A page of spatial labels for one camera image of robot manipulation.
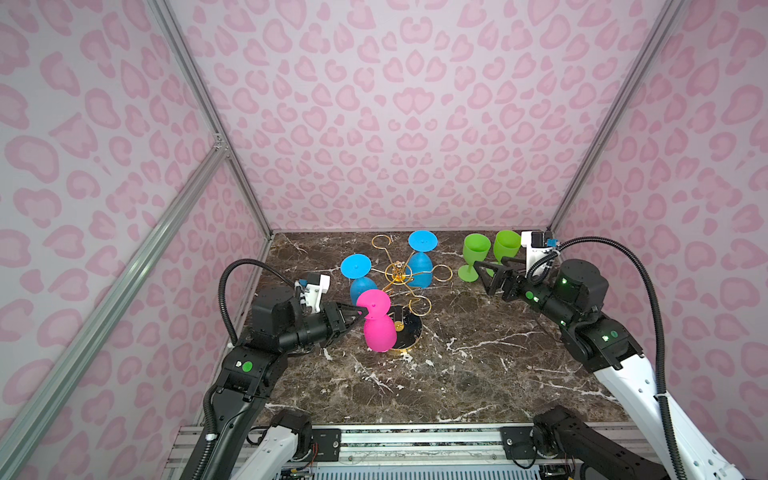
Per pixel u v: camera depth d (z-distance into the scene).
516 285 0.56
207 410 0.42
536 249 0.56
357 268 0.72
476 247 0.96
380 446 0.75
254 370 0.45
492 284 0.58
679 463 0.37
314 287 0.61
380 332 0.71
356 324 0.62
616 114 0.86
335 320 0.55
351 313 0.63
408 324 0.93
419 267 0.82
